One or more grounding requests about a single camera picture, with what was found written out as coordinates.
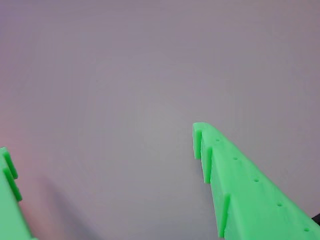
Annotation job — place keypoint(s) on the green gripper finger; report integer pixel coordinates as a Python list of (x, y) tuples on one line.
[(250, 200), (8, 212)]

